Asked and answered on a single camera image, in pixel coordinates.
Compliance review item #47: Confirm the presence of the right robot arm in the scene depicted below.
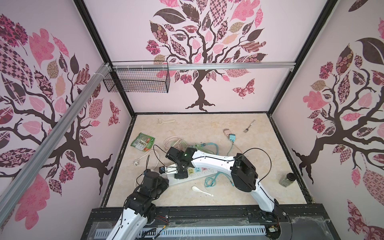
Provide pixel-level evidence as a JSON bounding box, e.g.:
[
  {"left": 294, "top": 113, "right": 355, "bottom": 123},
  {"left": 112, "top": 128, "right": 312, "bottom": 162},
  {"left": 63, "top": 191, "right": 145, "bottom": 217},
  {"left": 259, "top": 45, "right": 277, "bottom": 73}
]
[{"left": 166, "top": 147, "right": 276, "bottom": 213}]

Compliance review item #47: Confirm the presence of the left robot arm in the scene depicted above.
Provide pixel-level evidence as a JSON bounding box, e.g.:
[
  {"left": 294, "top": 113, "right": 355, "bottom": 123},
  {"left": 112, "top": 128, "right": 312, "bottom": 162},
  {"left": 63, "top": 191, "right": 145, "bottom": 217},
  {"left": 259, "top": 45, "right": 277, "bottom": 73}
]
[{"left": 107, "top": 169, "right": 169, "bottom": 240}]

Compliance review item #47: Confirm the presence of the white multicolour power strip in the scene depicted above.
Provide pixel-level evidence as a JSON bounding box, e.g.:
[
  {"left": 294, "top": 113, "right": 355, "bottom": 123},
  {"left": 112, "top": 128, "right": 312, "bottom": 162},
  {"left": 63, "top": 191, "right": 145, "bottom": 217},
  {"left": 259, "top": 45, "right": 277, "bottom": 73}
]
[{"left": 167, "top": 168, "right": 218, "bottom": 186}]

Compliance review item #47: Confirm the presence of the white ceramic spoon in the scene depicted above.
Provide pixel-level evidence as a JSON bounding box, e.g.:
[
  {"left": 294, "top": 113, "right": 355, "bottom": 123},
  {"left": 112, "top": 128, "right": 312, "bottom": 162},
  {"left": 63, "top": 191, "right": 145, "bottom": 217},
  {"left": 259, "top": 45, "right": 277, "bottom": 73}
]
[{"left": 192, "top": 186, "right": 214, "bottom": 197}]

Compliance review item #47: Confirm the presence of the green snack packet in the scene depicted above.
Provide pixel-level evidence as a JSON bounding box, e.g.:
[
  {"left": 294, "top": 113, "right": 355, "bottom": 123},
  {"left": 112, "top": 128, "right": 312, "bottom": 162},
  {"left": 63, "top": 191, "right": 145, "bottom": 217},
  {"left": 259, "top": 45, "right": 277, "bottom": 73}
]
[{"left": 131, "top": 133, "right": 155, "bottom": 152}]

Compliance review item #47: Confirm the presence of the pale yellow peeler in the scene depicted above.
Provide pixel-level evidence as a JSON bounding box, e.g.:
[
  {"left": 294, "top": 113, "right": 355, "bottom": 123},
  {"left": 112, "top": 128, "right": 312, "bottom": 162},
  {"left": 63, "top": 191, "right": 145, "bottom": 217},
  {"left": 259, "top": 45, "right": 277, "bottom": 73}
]
[{"left": 158, "top": 118, "right": 176, "bottom": 125}]

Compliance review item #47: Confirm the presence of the metal fork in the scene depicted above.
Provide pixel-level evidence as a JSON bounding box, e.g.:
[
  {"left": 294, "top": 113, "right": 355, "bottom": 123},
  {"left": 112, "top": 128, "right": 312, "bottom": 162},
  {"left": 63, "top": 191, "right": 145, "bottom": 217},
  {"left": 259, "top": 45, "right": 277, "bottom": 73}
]
[{"left": 244, "top": 120, "right": 256, "bottom": 133}]

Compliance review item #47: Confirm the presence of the glass jar black lid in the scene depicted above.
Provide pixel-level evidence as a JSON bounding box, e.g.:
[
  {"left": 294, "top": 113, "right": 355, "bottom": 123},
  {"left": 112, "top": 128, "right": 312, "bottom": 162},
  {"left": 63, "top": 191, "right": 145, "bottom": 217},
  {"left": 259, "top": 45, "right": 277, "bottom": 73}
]
[{"left": 279, "top": 173, "right": 297, "bottom": 188}]

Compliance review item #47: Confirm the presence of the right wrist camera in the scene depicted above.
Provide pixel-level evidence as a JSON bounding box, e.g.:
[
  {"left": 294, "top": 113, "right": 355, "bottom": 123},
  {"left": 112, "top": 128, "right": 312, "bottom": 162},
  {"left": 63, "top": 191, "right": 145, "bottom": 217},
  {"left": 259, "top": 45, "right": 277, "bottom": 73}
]
[{"left": 159, "top": 166, "right": 178, "bottom": 175}]

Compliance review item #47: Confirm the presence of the tangled charging cables bundle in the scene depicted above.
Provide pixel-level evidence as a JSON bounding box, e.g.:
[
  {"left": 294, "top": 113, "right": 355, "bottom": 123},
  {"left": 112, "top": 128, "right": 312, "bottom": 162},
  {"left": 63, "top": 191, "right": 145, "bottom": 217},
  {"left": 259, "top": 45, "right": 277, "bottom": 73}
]
[{"left": 191, "top": 140, "right": 241, "bottom": 188}]

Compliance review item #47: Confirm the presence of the pink cable of round socket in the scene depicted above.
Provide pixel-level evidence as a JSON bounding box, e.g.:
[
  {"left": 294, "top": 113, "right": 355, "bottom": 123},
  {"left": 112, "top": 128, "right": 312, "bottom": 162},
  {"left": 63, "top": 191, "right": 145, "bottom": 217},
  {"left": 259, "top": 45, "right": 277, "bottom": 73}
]
[{"left": 163, "top": 135, "right": 188, "bottom": 151}]

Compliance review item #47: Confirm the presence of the white power strip cable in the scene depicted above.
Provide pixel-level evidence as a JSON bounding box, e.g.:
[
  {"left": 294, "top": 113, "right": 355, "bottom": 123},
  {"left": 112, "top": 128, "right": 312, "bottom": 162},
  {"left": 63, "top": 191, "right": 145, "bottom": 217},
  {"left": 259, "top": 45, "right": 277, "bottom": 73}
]
[{"left": 133, "top": 149, "right": 160, "bottom": 172}]

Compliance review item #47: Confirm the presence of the black wire basket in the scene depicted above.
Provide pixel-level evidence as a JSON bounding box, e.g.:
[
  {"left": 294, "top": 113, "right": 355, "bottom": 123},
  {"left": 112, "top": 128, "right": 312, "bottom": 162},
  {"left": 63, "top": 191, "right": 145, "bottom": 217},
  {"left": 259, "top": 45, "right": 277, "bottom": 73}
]
[{"left": 103, "top": 60, "right": 171, "bottom": 93}]

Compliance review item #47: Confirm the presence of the aluminium rail back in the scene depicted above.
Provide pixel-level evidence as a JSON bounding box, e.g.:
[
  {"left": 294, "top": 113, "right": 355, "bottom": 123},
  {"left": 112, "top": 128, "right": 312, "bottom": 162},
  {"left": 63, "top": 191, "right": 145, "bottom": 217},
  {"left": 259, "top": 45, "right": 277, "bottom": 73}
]
[{"left": 113, "top": 61, "right": 296, "bottom": 71}]

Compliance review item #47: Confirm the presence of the aluminium rail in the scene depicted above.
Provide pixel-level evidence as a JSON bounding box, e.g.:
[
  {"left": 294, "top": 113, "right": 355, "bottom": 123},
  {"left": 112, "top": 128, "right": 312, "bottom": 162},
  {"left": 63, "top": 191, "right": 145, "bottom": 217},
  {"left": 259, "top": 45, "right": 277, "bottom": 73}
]
[
  {"left": 1, "top": 63, "right": 111, "bottom": 224},
  {"left": 113, "top": 61, "right": 296, "bottom": 71}
]

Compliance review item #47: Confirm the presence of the aluminium rail left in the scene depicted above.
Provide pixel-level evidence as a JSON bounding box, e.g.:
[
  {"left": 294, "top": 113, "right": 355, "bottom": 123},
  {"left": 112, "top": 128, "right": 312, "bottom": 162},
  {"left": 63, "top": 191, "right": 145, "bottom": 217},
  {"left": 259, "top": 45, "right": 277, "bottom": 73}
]
[{"left": 1, "top": 63, "right": 111, "bottom": 224}]

